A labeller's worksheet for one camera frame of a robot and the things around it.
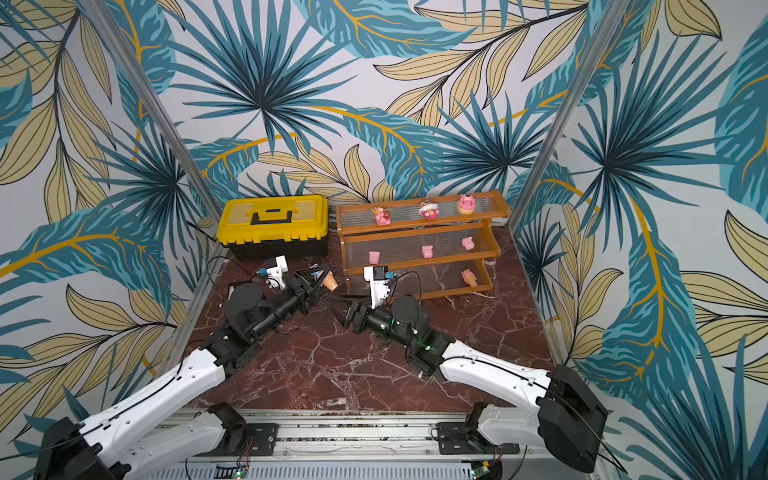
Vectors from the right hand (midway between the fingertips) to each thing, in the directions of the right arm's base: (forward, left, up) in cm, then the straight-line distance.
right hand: (332, 300), depth 67 cm
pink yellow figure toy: (+23, -12, +4) cm, 26 cm away
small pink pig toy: (+27, -39, -12) cm, 49 cm away
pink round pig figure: (+28, -35, +3) cm, 45 cm away
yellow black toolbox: (+35, +19, -12) cm, 42 cm away
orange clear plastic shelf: (+24, -27, -10) cm, 37 cm away
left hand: (+5, 0, +3) cm, 6 cm away
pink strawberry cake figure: (+25, -24, +4) cm, 35 cm away
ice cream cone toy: (+4, +1, +2) cm, 4 cm away
